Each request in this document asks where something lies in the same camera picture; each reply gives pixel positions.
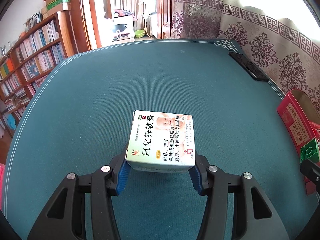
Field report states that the light blue medicine box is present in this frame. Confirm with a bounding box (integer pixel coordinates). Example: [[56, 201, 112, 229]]
[[126, 110, 196, 173]]

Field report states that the wooden door frame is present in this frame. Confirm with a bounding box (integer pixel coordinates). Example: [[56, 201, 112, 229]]
[[69, 0, 112, 53]]

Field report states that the wooden bookshelf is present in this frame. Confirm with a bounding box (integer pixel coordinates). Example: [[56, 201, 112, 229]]
[[1, 11, 76, 134]]

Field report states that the black smartphone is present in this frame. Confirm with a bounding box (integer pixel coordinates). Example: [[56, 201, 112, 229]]
[[229, 52, 269, 82]]

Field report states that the green felt table mat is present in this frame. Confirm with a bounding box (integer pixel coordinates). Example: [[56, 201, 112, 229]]
[[2, 40, 317, 239]]

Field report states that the green bowl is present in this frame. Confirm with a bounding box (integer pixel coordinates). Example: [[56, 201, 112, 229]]
[[135, 29, 145, 38]]

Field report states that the green pink toy brick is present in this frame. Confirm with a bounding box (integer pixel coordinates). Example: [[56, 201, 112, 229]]
[[300, 138, 319, 163]]

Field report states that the red tin box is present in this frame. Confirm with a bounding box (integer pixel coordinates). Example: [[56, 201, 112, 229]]
[[277, 89, 320, 196]]

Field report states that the patterned lace curtain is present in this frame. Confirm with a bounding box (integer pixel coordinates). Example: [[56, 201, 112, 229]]
[[171, 0, 319, 108]]

